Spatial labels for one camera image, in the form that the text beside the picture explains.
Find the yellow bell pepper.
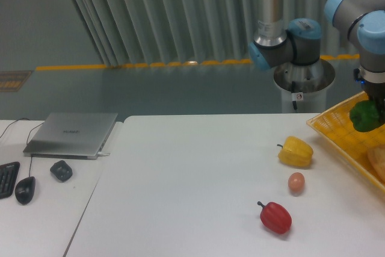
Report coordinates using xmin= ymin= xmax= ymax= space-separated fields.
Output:
xmin=278 ymin=136 xmax=313 ymax=167

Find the black mouse cable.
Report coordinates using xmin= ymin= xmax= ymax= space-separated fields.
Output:
xmin=26 ymin=125 xmax=45 ymax=178

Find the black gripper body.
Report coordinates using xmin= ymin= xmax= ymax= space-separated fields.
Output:
xmin=353 ymin=68 xmax=384 ymax=108

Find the black keyboard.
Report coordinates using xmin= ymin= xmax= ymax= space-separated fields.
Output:
xmin=0 ymin=162 xmax=20 ymax=199

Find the silver closed laptop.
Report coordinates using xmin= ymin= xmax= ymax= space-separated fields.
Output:
xmin=23 ymin=113 xmax=118 ymax=159

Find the black computer mouse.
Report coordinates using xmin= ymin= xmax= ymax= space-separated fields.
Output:
xmin=15 ymin=176 xmax=35 ymax=205

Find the pleated grey curtain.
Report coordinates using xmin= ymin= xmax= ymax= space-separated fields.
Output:
xmin=56 ymin=0 xmax=374 ymax=67

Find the yellow plastic basket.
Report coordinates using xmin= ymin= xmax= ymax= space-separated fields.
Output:
xmin=307 ymin=91 xmax=384 ymax=193

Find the bread loaf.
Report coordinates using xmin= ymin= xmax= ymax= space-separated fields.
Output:
xmin=367 ymin=145 xmax=385 ymax=182

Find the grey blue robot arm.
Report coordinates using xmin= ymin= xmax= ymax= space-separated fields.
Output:
xmin=249 ymin=0 xmax=384 ymax=113

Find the small black device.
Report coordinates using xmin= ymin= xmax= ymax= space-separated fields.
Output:
xmin=50 ymin=160 xmax=73 ymax=182

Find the green bell pepper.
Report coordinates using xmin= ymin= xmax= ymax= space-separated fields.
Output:
xmin=349 ymin=100 xmax=382 ymax=132

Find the red bell pepper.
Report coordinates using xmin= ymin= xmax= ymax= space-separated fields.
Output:
xmin=257 ymin=201 xmax=292 ymax=235

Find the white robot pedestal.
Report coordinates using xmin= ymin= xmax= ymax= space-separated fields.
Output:
xmin=274 ymin=59 xmax=336 ymax=113

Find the brown egg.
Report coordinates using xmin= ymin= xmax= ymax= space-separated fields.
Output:
xmin=288 ymin=172 xmax=305 ymax=193

